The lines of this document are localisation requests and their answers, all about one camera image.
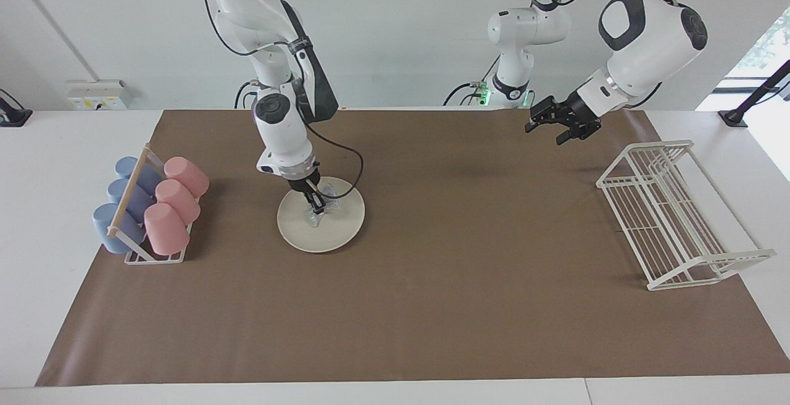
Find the white wall socket box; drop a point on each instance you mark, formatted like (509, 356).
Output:
(95, 95)

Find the brown table mat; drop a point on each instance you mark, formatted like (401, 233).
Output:
(432, 306)

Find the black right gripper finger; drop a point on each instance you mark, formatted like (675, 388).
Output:
(313, 202)
(320, 196)

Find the pink plastic cup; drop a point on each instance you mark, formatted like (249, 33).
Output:
(165, 229)
(179, 201)
(188, 175)

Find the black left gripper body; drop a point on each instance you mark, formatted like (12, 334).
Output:
(568, 115)

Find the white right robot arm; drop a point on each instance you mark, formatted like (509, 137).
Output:
(281, 133)

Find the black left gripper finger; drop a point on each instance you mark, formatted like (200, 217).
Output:
(565, 137)
(532, 127)

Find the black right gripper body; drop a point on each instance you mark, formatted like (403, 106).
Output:
(303, 181)

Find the cream round plate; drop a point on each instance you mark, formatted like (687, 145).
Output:
(333, 232)

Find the blue plastic cup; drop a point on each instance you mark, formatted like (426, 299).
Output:
(148, 176)
(141, 200)
(105, 226)

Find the black stand with pole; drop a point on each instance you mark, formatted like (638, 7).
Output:
(734, 116)

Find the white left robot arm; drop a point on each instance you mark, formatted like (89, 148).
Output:
(648, 41)

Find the black clamp mount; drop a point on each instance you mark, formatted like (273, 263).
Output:
(12, 115)

